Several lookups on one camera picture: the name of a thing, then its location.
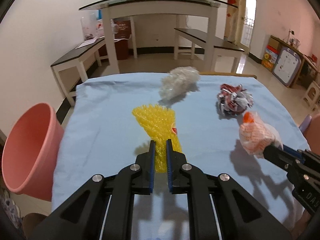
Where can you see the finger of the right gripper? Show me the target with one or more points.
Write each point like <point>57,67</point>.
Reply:
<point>274,155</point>
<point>290,153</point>

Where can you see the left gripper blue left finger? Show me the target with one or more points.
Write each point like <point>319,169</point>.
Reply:
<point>152,151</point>

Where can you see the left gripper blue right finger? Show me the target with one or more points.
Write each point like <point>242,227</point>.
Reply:
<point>169,163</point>

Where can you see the yellow foam fruit net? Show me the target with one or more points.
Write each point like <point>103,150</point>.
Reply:
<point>159,122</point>

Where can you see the orange white foam net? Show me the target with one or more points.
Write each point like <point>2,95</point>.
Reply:
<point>255,135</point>

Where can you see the clear plastic wrap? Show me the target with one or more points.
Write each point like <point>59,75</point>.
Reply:
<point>177,82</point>

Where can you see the red white paper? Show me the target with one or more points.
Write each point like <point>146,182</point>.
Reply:
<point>234,100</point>

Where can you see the person's right hand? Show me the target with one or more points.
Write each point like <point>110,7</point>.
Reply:
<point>303,227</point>

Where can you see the light blue table cloth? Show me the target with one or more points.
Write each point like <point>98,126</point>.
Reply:
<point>102,137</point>

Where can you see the white plastic stool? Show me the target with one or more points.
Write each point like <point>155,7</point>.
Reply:
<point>311,97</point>

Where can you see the wooden low cabinet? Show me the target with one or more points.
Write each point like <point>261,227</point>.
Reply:
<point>307,72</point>

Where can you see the white kids drawing board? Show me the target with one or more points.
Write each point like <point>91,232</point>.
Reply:
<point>287,66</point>

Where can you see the colourful cardboard box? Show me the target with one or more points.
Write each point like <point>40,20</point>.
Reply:
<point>271,53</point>

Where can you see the right black-top white bench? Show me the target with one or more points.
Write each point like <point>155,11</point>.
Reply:
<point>212,45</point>

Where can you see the black-top white bench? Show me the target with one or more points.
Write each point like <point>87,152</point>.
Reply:
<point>76,58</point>
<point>212,45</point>

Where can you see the red bin under table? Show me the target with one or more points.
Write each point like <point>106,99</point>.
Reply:
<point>122,49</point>

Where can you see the left black-top white bench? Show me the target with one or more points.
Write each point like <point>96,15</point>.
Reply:
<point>76,58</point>

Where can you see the dark red paper bag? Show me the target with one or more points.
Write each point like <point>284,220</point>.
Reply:
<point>122,29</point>

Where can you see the pink plastic bucket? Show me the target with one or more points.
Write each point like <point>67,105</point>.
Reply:
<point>30,152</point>

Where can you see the white paper on bench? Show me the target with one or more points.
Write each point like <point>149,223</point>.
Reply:
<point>88,42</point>

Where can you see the clear plastic bag on bench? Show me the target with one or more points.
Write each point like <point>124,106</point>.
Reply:
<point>91,27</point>

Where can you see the white glass-top dining table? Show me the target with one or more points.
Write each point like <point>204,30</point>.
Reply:
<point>111,9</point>

